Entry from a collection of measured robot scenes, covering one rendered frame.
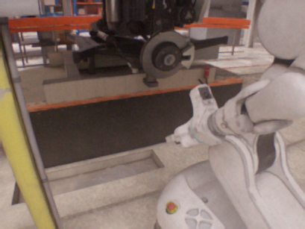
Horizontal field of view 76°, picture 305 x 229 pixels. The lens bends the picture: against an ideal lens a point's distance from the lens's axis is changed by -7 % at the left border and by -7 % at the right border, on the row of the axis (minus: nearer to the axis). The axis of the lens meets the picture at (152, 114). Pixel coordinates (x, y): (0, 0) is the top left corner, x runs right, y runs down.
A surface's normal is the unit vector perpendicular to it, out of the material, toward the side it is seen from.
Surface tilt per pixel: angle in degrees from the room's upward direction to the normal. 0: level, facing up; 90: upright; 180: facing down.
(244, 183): 82
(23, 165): 90
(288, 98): 90
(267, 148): 59
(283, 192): 23
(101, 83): 90
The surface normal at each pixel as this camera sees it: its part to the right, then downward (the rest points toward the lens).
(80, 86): 0.40, 0.42
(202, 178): 0.45, 0.07
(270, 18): -0.93, 0.09
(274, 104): -0.92, 0.29
